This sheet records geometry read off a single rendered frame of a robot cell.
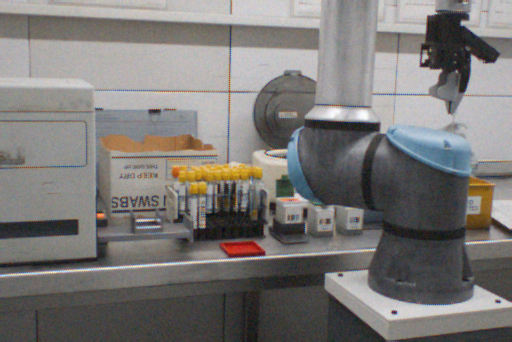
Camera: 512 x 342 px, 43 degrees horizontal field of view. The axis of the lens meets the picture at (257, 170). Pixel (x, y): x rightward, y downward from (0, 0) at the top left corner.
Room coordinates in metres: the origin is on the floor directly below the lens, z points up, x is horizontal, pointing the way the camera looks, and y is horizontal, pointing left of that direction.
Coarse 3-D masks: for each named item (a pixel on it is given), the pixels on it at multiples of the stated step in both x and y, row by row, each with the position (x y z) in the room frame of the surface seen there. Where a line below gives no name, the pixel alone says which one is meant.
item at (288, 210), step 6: (282, 198) 1.26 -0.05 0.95; (288, 198) 1.26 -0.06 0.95; (294, 198) 1.26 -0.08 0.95; (282, 204) 1.23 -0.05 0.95; (288, 204) 1.23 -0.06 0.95; (294, 204) 1.24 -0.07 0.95; (300, 204) 1.24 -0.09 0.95; (276, 210) 1.26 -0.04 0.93; (282, 210) 1.23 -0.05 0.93; (288, 210) 1.22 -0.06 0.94; (294, 210) 1.23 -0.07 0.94; (300, 210) 1.23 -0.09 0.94; (276, 216) 1.26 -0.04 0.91; (282, 216) 1.23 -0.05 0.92; (288, 216) 1.22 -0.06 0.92; (294, 216) 1.23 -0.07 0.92; (300, 216) 1.23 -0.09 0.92; (288, 222) 1.23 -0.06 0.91
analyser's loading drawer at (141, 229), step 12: (132, 216) 1.12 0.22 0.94; (156, 216) 1.15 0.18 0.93; (108, 228) 1.13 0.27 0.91; (120, 228) 1.13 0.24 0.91; (132, 228) 1.12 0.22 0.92; (144, 228) 1.10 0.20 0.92; (156, 228) 1.11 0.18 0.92; (168, 228) 1.14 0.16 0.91; (180, 228) 1.14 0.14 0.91; (192, 228) 1.12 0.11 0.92; (108, 240) 1.08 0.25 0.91; (120, 240) 1.09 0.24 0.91; (132, 240) 1.09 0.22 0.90; (192, 240) 1.12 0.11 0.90
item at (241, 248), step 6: (222, 246) 1.15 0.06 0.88; (228, 246) 1.17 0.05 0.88; (234, 246) 1.17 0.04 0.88; (240, 246) 1.17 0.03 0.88; (246, 246) 1.17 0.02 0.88; (252, 246) 1.17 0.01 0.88; (258, 246) 1.15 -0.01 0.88; (228, 252) 1.11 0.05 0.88; (234, 252) 1.12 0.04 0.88; (240, 252) 1.11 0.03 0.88; (246, 252) 1.11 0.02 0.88; (252, 252) 1.12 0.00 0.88; (258, 252) 1.12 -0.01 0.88; (264, 252) 1.12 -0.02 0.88
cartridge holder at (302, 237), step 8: (280, 224) 1.23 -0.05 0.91; (288, 224) 1.22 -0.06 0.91; (296, 224) 1.23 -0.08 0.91; (304, 224) 1.23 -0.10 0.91; (272, 232) 1.26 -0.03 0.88; (280, 232) 1.22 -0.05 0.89; (288, 232) 1.22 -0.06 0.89; (296, 232) 1.23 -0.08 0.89; (304, 232) 1.23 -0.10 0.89; (280, 240) 1.22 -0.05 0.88; (288, 240) 1.20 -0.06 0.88; (296, 240) 1.21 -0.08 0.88; (304, 240) 1.21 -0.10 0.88
